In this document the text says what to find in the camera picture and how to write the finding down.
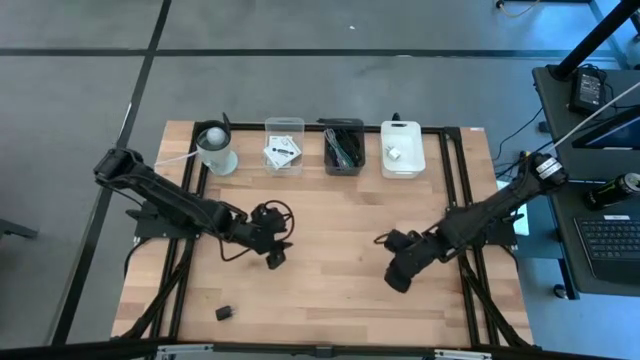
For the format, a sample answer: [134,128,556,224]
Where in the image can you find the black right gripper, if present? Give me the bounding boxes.
[383,228,441,295]

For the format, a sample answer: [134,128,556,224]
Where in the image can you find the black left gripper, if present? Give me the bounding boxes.
[245,203,295,271]

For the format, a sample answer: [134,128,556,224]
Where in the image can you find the large white acer box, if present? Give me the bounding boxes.
[263,134,303,170]

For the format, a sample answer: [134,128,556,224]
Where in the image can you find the dark grey plastic bin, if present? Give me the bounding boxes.
[322,118,366,177]

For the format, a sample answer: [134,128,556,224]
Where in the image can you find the white plastic bin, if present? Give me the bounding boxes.
[379,119,427,180]

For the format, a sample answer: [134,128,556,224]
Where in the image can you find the clear plastic bin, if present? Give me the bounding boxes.
[263,116,305,177]

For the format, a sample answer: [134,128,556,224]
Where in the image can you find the white paper sheet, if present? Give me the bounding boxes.
[499,179,530,236]

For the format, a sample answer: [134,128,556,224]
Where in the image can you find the black keyboard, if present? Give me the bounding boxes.
[573,214,640,286]

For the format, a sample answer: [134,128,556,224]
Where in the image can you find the black energy drink can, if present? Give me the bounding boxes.
[583,172,640,211]

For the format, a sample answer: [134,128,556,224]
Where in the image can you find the black side desk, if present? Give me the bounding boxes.
[532,64,640,301]

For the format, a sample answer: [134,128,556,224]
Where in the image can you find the black monitor screen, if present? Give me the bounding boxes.
[572,105,640,151]

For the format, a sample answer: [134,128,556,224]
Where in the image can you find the white slanted rod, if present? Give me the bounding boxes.
[547,82,640,156]

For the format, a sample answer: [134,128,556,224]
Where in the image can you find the grey furniture leg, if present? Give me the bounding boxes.
[0,217,40,241]

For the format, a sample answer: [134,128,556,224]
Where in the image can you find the black power brick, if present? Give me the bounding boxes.
[568,67,607,116]

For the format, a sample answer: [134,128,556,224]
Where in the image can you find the black stand pole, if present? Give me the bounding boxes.
[549,0,640,81]

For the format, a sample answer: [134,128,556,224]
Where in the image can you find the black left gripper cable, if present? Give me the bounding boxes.
[218,199,296,263]

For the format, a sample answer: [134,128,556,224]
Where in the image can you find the black aluminium table frame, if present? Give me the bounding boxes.
[112,119,536,360]

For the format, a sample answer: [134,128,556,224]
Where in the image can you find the white lamp cable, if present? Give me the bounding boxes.
[153,149,201,169]

